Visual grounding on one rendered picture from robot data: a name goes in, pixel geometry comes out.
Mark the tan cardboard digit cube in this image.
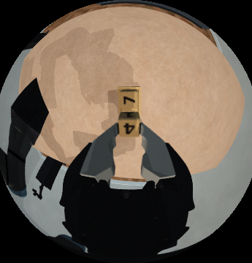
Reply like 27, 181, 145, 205
120, 90, 139, 109
118, 112, 140, 137

